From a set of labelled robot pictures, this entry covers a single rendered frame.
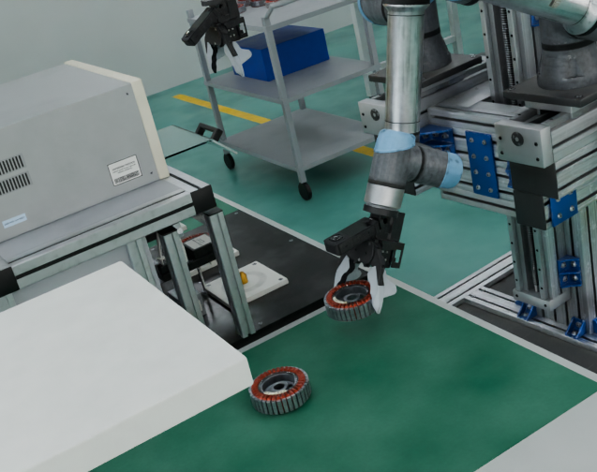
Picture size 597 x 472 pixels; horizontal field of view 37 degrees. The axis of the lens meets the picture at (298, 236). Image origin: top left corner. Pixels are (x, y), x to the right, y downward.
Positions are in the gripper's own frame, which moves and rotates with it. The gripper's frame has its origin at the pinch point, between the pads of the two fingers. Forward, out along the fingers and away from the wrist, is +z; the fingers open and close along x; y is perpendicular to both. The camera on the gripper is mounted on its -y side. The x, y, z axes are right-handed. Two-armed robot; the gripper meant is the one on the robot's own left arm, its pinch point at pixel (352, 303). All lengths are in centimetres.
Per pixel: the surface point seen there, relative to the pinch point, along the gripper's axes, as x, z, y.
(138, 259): 16.5, -2.2, -40.3
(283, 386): -5.7, 15.0, -18.0
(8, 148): 31, -18, -63
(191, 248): 34.2, -2.1, -18.4
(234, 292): 15.7, 2.8, -17.9
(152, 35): 547, -87, 222
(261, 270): 36.4, 1.9, 2.7
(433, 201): 163, -12, 186
